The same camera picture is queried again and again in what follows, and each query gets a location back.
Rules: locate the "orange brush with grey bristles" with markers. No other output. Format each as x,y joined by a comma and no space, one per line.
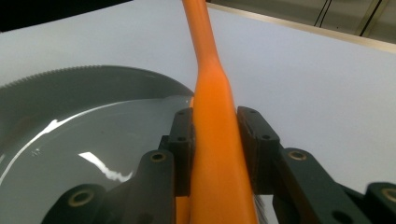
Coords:
214,140

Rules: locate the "light wooden table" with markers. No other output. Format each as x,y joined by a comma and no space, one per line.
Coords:
311,29

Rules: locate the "grey dustpan with orange edge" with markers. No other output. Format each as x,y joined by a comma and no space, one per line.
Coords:
77,124

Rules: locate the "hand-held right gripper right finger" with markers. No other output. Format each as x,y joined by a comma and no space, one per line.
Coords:
258,143

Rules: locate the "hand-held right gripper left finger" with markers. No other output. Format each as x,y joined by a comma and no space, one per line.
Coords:
183,146

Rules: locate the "dark curtain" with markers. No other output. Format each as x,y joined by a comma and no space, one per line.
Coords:
46,12

